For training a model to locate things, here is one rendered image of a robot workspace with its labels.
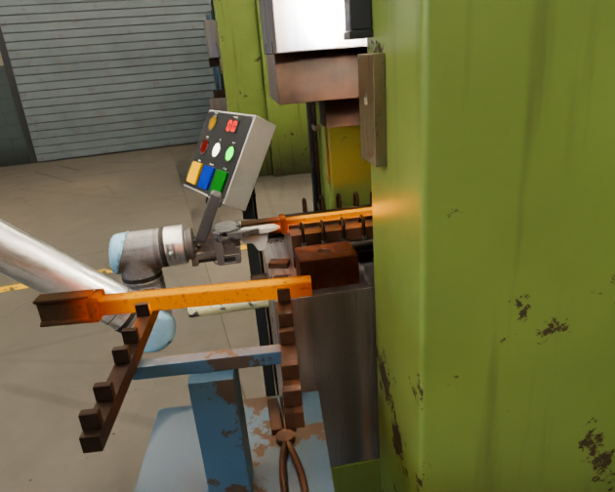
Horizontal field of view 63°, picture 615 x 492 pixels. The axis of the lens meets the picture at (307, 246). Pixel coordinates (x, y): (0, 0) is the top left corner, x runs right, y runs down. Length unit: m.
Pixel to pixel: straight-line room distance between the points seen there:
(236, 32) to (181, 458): 5.34
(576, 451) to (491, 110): 0.63
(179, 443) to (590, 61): 0.83
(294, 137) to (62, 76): 4.40
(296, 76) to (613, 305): 0.68
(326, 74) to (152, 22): 8.04
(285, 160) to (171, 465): 5.27
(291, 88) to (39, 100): 8.25
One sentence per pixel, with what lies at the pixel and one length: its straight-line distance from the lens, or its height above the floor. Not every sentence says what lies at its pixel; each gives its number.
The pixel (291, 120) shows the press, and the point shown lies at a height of 0.63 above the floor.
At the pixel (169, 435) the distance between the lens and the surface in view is 0.95.
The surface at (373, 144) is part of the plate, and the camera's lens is 0.82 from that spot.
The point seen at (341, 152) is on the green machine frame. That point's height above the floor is 1.11.
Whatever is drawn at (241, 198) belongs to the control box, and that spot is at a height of 0.96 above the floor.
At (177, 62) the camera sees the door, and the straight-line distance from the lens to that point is 9.04.
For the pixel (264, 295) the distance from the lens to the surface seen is 0.77.
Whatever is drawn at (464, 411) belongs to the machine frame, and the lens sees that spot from 0.89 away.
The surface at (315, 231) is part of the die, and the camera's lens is 1.11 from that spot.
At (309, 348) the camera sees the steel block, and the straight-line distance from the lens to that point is 1.06.
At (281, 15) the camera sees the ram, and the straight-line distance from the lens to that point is 0.98.
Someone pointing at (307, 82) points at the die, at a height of 1.31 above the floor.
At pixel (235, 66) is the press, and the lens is 5.93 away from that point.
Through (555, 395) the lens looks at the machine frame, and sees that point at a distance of 0.96.
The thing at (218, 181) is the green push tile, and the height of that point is 1.01.
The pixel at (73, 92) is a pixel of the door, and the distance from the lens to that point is 9.08.
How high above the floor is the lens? 1.37
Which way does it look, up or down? 21 degrees down
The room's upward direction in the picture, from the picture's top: 5 degrees counter-clockwise
